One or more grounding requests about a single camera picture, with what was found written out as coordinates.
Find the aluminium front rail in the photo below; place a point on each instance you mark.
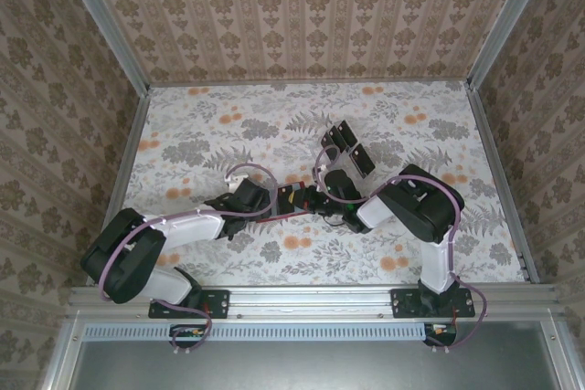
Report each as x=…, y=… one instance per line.
x=311, y=301

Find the floral table cover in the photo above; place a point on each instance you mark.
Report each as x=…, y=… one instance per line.
x=320, y=253

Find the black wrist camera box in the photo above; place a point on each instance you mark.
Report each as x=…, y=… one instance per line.
x=251, y=193
x=342, y=184

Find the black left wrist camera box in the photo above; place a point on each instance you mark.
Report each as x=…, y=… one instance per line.
x=251, y=193

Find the black connector box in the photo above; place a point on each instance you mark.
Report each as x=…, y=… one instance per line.
x=441, y=334
x=187, y=334

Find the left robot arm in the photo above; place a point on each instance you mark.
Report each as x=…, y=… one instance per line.
x=137, y=262

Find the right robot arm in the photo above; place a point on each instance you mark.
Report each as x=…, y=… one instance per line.
x=420, y=212

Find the grey metal panel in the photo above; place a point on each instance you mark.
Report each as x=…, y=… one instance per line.
x=311, y=367

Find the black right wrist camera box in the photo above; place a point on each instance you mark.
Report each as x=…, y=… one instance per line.
x=342, y=184

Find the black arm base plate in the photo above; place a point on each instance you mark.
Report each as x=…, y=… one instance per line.
x=215, y=303
x=407, y=303

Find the aluminium frame post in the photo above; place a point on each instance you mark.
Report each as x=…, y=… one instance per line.
x=103, y=20
x=507, y=20

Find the aluminium table edge rail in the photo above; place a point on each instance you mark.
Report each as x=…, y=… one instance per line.
x=503, y=180
x=130, y=157

